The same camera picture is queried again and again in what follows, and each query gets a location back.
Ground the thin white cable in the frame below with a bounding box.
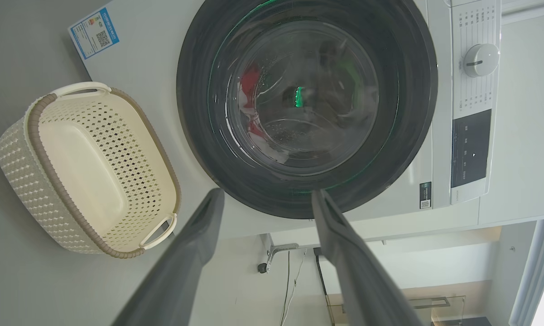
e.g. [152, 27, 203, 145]
[283, 249, 308, 326]

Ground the blue energy label sticker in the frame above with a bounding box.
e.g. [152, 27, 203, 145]
[68, 7, 120, 60]

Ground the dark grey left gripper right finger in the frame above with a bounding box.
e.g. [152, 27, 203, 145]
[312, 189, 425, 326]

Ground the white partition board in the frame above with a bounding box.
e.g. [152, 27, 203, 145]
[267, 225, 502, 295]

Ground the thin black cable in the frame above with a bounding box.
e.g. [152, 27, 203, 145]
[281, 250, 291, 326]

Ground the black washing machine door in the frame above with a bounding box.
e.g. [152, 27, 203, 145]
[177, 0, 438, 219]

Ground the metal caster leg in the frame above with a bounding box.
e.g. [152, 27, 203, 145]
[257, 243, 299, 274]

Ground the white washing machine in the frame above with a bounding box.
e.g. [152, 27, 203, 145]
[68, 0, 502, 240]

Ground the grey white curtain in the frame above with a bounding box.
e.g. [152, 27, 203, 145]
[509, 216, 544, 326]

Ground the cream perforated laundry basket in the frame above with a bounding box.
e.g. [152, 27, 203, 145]
[0, 81, 182, 259]

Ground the white round control dial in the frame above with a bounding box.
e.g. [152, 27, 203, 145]
[463, 43, 500, 77]

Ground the clear glass table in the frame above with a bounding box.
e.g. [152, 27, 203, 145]
[326, 294, 467, 326]

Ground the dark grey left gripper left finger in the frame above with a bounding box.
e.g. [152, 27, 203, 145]
[112, 188, 225, 326]

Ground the red and white garment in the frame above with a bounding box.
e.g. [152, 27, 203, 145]
[238, 63, 290, 163]

